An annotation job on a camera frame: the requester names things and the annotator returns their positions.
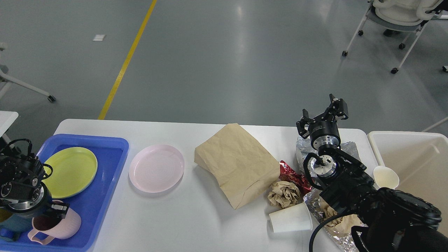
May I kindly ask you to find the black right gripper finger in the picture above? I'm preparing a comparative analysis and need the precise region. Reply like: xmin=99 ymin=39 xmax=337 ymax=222
xmin=323 ymin=94 xmax=349 ymax=121
xmin=296 ymin=110 xmax=315 ymax=139

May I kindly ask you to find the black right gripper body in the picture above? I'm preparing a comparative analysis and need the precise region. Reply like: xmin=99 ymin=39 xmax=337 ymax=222
xmin=308 ymin=119 xmax=341 ymax=152

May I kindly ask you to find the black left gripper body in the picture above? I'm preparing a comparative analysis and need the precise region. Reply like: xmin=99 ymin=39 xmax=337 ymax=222
xmin=2 ymin=184 xmax=52 ymax=218

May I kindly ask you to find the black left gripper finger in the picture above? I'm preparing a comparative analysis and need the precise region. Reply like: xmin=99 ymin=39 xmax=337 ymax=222
xmin=43 ymin=200 xmax=69 ymax=219

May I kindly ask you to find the pink mug dark inside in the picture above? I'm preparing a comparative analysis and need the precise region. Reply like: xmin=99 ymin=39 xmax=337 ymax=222
xmin=27 ymin=200 xmax=82 ymax=245

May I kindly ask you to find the teal mug yellow inside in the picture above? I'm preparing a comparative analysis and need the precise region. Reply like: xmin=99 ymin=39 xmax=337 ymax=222
xmin=0 ymin=209 xmax=32 ymax=242

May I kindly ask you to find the pink plate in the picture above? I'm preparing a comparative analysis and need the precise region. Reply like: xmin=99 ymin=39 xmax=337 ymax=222
xmin=128 ymin=145 xmax=185 ymax=193

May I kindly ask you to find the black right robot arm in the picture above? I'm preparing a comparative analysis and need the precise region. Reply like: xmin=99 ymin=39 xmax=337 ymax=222
xmin=296 ymin=94 xmax=448 ymax=252

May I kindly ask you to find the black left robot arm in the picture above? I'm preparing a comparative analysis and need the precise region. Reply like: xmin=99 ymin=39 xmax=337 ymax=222
xmin=0 ymin=138 xmax=69 ymax=219

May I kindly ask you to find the yellow plate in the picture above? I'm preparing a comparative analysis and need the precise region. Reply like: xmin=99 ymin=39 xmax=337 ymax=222
xmin=43 ymin=147 xmax=98 ymax=199

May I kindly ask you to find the red foil wrapper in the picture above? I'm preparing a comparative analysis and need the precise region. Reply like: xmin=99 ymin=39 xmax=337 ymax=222
xmin=279 ymin=160 xmax=312 ymax=195

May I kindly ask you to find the crumpled brown paper ball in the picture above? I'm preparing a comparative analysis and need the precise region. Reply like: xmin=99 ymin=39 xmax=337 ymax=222
xmin=267 ymin=181 xmax=303 ymax=209

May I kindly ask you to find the brown paper bag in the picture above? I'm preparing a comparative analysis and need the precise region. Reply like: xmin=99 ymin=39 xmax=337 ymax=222
xmin=194 ymin=123 xmax=280 ymax=210

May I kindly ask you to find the white plastic spoon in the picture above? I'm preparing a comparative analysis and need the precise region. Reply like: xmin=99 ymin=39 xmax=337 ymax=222
xmin=373 ymin=166 xmax=400 ymax=189

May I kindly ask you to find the blue plastic tray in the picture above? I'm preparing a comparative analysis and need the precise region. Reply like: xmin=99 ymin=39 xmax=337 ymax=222
xmin=0 ymin=134 xmax=129 ymax=252

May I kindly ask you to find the white paper cup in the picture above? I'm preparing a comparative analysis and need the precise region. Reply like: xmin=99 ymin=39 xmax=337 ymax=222
xmin=269 ymin=202 xmax=313 ymax=233

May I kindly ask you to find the white side table left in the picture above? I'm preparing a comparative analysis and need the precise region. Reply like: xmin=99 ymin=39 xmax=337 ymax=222
xmin=0 ymin=111 xmax=19 ymax=145

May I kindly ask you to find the beige plastic bin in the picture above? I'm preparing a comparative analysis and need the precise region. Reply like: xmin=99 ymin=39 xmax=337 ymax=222
xmin=367 ymin=131 xmax=448 ymax=236

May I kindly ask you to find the crumpled aluminium foil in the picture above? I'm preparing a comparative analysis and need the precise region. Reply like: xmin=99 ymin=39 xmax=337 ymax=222
xmin=296 ymin=136 xmax=360 ymax=252

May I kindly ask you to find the white office chair right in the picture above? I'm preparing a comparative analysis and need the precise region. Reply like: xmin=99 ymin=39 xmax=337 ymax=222
xmin=342 ymin=0 xmax=447 ymax=74

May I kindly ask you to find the white chair base left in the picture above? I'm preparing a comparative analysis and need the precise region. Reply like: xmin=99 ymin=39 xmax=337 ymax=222
xmin=0 ymin=64 xmax=56 ymax=103

